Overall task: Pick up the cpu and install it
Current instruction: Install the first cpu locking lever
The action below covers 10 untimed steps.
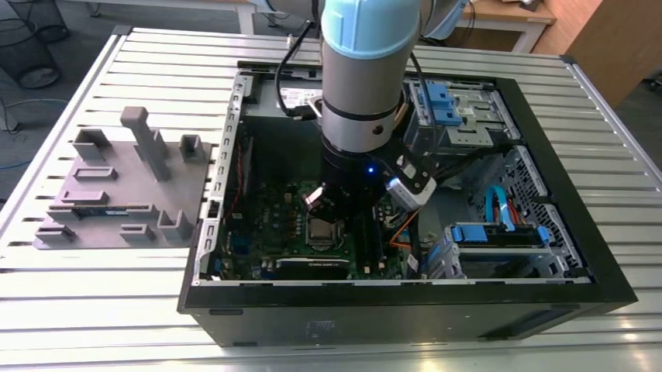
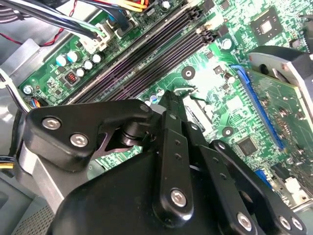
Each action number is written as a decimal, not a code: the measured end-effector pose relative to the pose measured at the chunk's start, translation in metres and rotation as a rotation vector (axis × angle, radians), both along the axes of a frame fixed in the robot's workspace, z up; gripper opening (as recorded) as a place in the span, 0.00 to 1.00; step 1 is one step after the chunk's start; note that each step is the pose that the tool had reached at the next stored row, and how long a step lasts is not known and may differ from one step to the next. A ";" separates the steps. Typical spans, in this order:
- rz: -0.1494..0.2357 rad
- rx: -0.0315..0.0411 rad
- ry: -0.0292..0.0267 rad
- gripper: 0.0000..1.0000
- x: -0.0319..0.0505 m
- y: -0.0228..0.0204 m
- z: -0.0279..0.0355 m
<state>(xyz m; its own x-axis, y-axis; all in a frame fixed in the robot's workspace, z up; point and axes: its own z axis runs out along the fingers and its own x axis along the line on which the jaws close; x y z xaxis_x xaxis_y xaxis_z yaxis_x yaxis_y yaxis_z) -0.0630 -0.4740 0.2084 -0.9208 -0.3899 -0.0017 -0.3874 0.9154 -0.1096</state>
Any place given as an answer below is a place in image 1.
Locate CPU socket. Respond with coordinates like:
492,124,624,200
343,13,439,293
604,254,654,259
303,215,341,249

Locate grey power supply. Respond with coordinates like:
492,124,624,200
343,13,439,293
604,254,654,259
241,80,324,183

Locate green motherboard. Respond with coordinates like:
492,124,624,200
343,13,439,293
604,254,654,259
212,170,411,281

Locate black graphics card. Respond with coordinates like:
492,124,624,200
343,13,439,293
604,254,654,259
273,255,353,281

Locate grey optical drive cage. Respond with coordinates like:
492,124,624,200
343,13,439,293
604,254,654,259
407,80,524,168

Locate hard disk in blue carrier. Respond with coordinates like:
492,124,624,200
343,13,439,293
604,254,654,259
448,222,550,249

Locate blue expansion slot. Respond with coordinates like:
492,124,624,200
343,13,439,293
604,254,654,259
228,231,252,255

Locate black PC case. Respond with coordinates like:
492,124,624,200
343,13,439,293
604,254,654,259
176,60,638,348

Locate grey metal disk bay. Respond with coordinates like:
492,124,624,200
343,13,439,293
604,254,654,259
421,222,591,281

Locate grey parts rack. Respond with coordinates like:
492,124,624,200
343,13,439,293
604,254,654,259
30,106,219,251

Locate wooden desk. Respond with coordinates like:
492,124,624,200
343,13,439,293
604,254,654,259
459,0,559,53

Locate wooden cabinet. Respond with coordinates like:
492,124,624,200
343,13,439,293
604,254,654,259
531,0,662,109

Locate small black mesh bin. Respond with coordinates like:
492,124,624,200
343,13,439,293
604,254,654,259
25,0,72,43

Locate large black mesh bin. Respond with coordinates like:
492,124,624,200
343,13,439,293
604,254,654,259
0,17,62,91

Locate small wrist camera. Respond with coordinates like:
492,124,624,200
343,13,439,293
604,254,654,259
303,184,329,213

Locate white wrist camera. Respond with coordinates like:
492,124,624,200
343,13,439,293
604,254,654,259
384,164,439,212

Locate orange wire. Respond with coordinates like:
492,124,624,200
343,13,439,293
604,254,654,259
387,215,417,251

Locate red black twisted wire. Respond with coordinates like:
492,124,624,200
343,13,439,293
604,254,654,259
228,141,247,219

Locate black cable bundle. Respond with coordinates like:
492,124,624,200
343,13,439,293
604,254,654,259
385,145,517,229

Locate small blue drive bracket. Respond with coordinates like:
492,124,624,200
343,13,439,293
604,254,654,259
428,108,464,127

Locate flat blue data wire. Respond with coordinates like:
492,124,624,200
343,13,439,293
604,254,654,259
484,184,517,233

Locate large blue drive bracket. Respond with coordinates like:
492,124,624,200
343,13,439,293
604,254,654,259
423,83,457,113

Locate white cable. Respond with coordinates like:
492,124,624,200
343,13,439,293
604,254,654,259
0,97,69,135

